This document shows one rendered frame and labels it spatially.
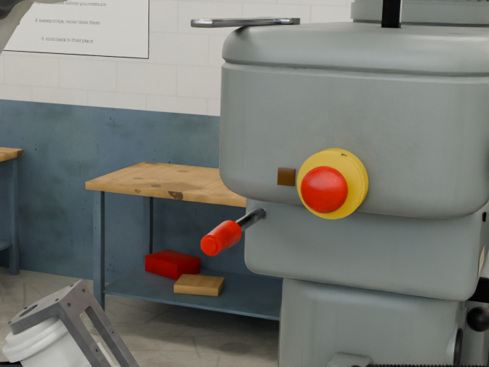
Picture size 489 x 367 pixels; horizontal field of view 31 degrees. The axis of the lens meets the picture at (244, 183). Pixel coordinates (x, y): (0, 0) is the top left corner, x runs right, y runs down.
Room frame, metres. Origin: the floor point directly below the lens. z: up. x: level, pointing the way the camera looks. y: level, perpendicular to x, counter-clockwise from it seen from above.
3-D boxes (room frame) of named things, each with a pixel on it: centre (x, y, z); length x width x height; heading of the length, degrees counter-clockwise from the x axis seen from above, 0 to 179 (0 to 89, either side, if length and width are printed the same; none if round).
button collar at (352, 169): (0.75, -0.08, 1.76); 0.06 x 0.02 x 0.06; 71
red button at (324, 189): (0.73, -0.07, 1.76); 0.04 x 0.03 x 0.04; 71
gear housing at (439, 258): (1.01, -0.17, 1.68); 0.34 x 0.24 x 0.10; 161
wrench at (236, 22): (0.86, 0.00, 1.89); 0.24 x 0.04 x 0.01; 162
